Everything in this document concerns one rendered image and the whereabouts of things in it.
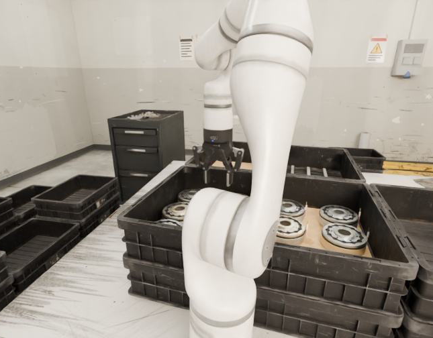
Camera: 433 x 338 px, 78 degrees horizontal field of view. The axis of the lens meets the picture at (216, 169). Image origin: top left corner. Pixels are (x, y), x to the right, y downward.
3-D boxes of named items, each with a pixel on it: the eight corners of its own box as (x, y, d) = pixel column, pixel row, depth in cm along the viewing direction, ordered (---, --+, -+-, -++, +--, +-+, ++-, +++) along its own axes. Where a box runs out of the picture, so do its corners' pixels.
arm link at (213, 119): (243, 123, 73) (244, 99, 71) (230, 131, 63) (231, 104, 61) (211, 121, 76) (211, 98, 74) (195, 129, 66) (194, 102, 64)
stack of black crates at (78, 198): (91, 273, 155) (78, 204, 140) (46, 267, 161) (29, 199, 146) (126, 235, 192) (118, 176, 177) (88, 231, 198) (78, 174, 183)
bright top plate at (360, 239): (372, 250, 61) (373, 247, 61) (326, 245, 63) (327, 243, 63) (358, 227, 71) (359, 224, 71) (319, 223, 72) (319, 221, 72)
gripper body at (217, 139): (196, 126, 65) (197, 162, 69) (229, 128, 63) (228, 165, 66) (207, 121, 72) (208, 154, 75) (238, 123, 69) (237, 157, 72)
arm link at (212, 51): (188, 48, 63) (209, 3, 51) (221, 49, 67) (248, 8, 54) (195, 76, 62) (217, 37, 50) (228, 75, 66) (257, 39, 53)
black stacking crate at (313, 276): (404, 323, 49) (420, 272, 45) (243, 288, 56) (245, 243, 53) (360, 217, 84) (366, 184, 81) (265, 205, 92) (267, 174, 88)
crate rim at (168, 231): (244, 251, 53) (244, 241, 52) (114, 228, 61) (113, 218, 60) (266, 179, 89) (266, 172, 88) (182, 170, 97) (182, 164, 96)
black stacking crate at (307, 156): (360, 216, 85) (366, 184, 81) (265, 204, 93) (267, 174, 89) (342, 174, 121) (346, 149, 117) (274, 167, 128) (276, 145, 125)
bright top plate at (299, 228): (305, 240, 65) (305, 238, 65) (263, 233, 68) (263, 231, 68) (305, 220, 74) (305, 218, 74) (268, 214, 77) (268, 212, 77)
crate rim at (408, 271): (419, 282, 45) (423, 270, 44) (244, 251, 53) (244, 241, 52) (366, 189, 81) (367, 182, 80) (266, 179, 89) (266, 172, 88)
